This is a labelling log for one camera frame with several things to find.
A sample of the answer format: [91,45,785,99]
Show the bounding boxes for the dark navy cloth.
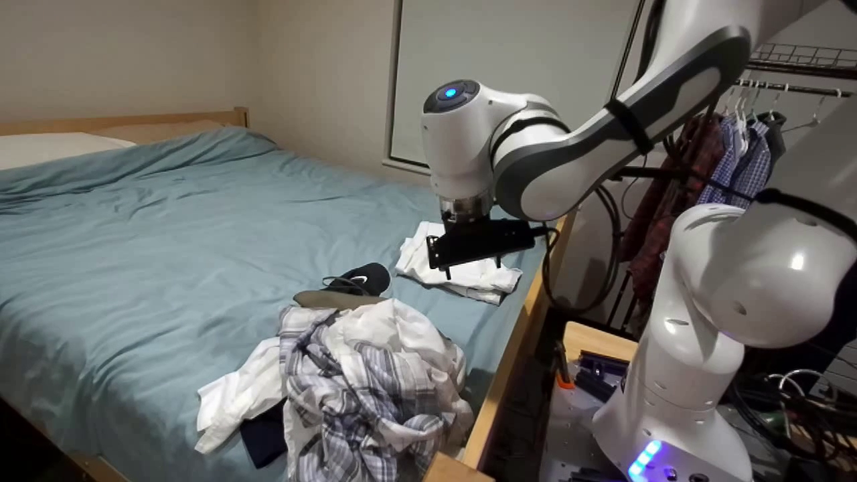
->
[238,405,285,469]

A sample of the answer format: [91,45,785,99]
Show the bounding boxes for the white folded cloth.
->
[395,222,521,306]

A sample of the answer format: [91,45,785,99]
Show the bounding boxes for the wooden side table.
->
[561,322,637,373]

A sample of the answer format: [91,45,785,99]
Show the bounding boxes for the metal clothes rack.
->
[604,36,857,344]

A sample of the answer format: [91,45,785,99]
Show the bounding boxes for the blue bed sheet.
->
[0,128,541,482]

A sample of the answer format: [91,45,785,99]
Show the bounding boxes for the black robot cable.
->
[541,169,625,317]

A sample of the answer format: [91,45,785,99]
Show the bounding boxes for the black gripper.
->
[425,219,536,267]

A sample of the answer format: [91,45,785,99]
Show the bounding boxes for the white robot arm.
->
[423,0,857,482]

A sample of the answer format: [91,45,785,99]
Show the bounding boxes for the white pillow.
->
[0,132,129,169]

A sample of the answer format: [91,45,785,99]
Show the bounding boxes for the plaid shirt pile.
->
[194,301,473,482]

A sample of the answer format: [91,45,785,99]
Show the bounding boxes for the hanging clothes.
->
[617,113,785,306]

